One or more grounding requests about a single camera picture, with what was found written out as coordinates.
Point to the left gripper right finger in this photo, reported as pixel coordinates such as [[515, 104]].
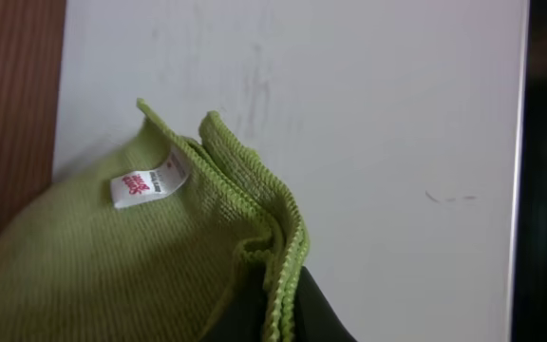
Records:
[[314, 318]]

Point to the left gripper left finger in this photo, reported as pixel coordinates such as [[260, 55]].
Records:
[[242, 320]]

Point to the light green cloth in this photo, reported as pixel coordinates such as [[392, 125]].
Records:
[[153, 243]]

